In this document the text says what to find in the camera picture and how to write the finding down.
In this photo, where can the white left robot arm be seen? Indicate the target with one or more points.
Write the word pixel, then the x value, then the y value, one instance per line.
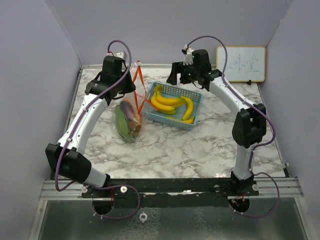
pixel 66 157

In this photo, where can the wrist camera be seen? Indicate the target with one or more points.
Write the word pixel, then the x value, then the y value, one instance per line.
pixel 123 55
pixel 188 56

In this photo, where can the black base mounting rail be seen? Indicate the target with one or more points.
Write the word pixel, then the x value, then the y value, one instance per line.
pixel 125 196

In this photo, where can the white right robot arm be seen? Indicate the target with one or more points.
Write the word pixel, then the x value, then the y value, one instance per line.
pixel 250 123

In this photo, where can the yellow banana bunch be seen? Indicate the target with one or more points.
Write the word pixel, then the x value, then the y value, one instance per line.
pixel 165 105

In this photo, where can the green leaf vegetable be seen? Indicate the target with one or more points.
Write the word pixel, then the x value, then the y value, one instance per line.
pixel 122 125

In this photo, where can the brown kiwi fruit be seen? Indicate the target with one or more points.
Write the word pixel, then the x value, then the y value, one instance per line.
pixel 135 128

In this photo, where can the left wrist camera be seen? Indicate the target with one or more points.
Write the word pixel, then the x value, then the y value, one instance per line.
pixel 123 55

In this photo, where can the small whiteboard wooden frame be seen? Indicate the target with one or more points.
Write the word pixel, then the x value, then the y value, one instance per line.
pixel 242 63

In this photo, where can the dark purple eggplant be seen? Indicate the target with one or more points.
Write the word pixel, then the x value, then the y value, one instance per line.
pixel 128 110

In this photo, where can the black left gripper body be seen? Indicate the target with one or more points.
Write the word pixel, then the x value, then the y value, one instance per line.
pixel 126 85

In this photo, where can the light blue plastic basket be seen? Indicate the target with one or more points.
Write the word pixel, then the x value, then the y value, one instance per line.
pixel 171 92

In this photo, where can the single yellow banana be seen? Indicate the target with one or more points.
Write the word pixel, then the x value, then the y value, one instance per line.
pixel 189 108

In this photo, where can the clear zip bag orange zipper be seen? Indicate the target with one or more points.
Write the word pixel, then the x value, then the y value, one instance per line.
pixel 127 97

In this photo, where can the aluminium front frame rail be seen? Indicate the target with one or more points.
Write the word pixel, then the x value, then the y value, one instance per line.
pixel 262 187

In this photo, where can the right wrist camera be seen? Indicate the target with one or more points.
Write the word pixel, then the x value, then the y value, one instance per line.
pixel 188 56

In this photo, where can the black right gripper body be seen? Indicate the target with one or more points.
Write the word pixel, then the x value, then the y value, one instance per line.
pixel 187 73

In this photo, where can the clear zip bag red zipper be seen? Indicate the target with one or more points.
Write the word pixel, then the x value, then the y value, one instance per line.
pixel 140 95

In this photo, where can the orange papaya slice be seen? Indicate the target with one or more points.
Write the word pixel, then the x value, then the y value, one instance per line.
pixel 137 116

